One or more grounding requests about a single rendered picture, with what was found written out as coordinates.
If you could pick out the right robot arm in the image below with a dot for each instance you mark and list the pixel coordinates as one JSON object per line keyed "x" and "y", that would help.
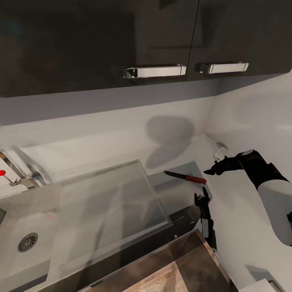
{"x": 274, "y": 189}

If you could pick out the parer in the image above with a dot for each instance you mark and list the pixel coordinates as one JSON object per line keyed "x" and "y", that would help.
{"x": 188, "y": 177}

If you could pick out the cabinet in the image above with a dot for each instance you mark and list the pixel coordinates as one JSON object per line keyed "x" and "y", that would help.
{"x": 57, "y": 46}

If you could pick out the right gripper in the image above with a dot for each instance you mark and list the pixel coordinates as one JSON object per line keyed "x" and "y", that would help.
{"x": 220, "y": 167}

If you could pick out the drop in sink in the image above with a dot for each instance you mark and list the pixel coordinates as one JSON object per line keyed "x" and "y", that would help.
{"x": 50, "y": 232}

